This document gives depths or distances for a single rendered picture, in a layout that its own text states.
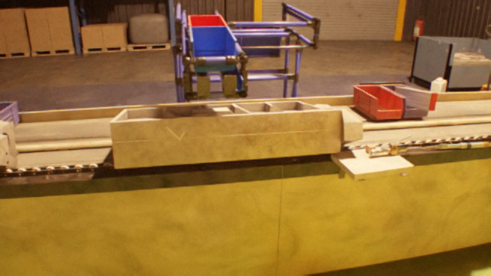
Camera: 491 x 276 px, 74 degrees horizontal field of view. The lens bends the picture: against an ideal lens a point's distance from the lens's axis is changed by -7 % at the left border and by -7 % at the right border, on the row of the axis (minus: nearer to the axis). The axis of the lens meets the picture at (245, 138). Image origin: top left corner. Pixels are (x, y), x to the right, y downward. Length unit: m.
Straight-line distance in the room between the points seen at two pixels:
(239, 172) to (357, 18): 11.81
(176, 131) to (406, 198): 1.21
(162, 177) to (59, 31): 9.49
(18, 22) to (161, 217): 9.92
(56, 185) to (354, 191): 1.35
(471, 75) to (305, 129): 5.28
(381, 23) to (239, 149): 12.32
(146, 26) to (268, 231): 9.02
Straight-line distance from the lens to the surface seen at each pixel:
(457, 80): 6.46
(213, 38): 1.60
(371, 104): 2.29
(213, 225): 1.66
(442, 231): 2.27
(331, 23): 12.69
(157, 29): 10.31
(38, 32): 11.02
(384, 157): 1.67
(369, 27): 13.36
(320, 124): 1.55
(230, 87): 1.28
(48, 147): 1.96
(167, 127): 1.44
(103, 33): 10.51
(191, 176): 1.51
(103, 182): 1.56
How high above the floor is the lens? 1.48
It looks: 23 degrees down
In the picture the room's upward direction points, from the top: straight up
